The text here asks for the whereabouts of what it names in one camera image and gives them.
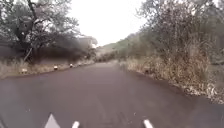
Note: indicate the dry roadside bushes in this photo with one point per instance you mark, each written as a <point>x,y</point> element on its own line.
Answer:
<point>180,50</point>

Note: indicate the grey asphalt road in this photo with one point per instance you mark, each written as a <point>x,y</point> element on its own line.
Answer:
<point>100,96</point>

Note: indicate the white roadside marker stone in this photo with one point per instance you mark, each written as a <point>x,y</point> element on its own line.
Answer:
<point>24,70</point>
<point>55,67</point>
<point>71,65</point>

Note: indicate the distant green hill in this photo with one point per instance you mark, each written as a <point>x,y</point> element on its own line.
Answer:
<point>111,48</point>

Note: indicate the dry grass verge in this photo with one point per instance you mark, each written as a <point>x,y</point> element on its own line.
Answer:
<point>10,68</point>

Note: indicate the large bare-branched tree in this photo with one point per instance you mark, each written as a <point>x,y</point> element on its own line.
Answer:
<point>33,30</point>

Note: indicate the robot's own part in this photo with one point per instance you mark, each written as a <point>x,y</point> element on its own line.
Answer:
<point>76,124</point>
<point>147,124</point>

